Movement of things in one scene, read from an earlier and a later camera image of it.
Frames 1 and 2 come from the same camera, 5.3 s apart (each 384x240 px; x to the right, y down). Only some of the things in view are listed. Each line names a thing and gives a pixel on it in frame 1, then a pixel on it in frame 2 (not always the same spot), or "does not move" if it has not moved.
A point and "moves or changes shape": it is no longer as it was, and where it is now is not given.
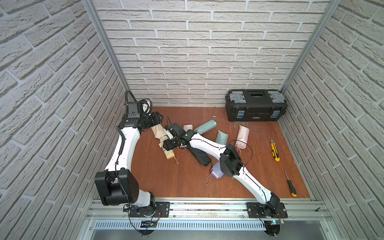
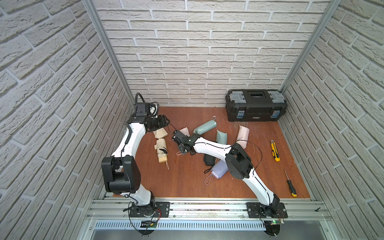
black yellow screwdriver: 292,191 does not move
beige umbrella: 170,154 moves or changes shape
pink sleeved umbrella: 243,136 does not move
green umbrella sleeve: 205,127 does not move
